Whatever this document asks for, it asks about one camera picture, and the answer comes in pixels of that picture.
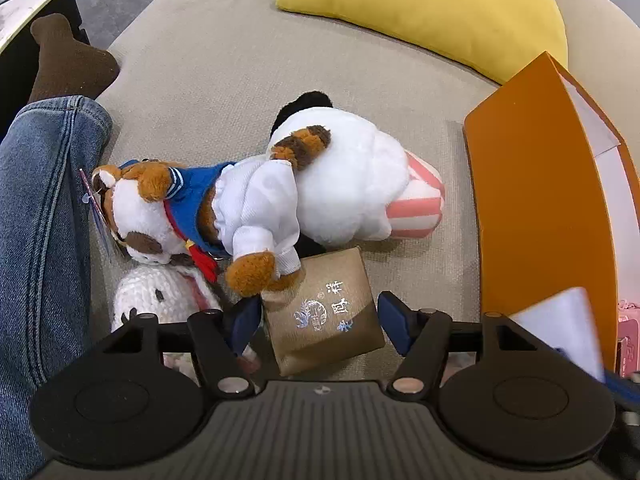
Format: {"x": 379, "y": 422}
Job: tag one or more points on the small white card box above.
{"x": 560, "y": 325}

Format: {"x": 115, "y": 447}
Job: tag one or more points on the white top coffee table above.
{"x": 25, "y": 10}

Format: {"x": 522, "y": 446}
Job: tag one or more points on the yellow pillow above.
{"x": 440, "y": 5}

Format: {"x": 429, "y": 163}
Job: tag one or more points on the person's brown sock foot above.
{"x": 65, "y": 60}

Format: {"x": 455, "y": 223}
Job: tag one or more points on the plush dog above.
{"x": 165, "y": 210}

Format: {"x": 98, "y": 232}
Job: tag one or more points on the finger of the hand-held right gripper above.
{"x": 622, "y": 387}

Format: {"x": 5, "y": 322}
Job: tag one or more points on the beige sofa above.
{"x": 210, "y": 110}

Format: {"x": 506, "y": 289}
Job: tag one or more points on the pink mini backpack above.
{"x": 629, "y": 332}

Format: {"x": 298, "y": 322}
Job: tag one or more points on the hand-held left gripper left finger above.
{"x": 246, "y": 319}

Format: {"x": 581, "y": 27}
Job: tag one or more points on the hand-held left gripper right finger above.
{"x": 395, "y": 321}

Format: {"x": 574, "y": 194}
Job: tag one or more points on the person's left leg in jeans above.
{"x": 40, "y": 235}

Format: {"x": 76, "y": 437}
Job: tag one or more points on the white plush with black ear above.
{"x": 350, "y": 175}

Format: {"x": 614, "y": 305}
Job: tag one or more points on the orange cardboard box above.
{"x": 530, "y": 185}

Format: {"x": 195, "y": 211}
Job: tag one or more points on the white crochet bunny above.
{"x": 145, "y": 292}

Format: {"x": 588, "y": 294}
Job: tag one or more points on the small brown gift box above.
{"x": 325, "y": 320}

